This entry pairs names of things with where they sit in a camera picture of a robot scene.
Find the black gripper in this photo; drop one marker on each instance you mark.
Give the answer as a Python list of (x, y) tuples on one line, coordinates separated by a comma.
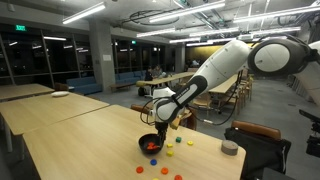
[(161, 126)]

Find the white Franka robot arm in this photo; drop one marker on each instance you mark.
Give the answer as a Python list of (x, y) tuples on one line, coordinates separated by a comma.
[(220, 63)]

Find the black bowl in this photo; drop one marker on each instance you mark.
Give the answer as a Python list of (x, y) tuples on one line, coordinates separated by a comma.
[(143, 150)]

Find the round blue block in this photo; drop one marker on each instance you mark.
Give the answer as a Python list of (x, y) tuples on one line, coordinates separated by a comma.
[(153, 162)]

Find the round yellow block with hole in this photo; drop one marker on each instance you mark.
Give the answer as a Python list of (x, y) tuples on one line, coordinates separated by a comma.
[(190, 143)]

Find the green cube block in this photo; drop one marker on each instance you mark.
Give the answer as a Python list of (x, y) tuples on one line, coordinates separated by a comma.
[(178, 139)]

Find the wooden block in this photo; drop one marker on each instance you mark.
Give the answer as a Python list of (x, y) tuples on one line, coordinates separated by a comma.
[(175, 123)]

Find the open cardboard box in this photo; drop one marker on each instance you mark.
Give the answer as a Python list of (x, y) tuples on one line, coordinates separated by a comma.
[(186, 116)]

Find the black backpack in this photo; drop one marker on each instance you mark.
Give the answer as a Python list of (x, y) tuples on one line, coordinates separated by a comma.
[(141, 91)]

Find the wooden chair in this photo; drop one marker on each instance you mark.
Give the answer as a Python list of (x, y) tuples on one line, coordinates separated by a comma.
[(203, 100)]

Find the long wooden table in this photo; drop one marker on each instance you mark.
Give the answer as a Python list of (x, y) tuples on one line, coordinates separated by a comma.
[(160, 80), (226, 86)]

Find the seated person dark clothes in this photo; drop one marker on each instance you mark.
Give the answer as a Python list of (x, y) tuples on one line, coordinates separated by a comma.
[(149, 76)]

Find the seated person light clothes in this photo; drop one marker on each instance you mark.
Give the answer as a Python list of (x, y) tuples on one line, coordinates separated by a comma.
[(157, 71)]

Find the wooden bench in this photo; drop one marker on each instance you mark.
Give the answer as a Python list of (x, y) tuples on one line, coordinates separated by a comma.
[(120, 85)]

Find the blue sofa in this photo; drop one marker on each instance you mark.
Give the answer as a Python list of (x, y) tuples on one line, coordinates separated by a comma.
[(83, 86), (128, 77)]

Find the white paper notice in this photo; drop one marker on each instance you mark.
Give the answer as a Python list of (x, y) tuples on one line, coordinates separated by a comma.
[(107, 57)]

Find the green exit sign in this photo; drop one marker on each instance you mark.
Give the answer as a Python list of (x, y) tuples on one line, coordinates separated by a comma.
[(133, 42), (20, 28)]

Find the ceiling light strip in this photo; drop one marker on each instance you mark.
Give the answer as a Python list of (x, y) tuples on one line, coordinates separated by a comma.
[(155, 32), (83, 12), (266, 15), (185, 40), (186, 11)]

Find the white plate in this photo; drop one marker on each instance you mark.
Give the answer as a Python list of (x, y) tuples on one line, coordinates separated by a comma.
[(60, 94)]

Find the concrete pillar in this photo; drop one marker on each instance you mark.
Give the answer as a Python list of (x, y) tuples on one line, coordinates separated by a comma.
[(101, 43)]

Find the light wooden table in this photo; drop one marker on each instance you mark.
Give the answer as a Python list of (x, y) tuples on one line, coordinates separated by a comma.
[(43, 111), (23, 90)]

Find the grey duct tape roll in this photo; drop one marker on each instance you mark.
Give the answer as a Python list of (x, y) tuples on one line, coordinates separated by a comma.
[(229, 149)]

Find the black camera on tripod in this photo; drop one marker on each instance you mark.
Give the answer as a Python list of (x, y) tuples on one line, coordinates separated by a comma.
[(313, 145)]

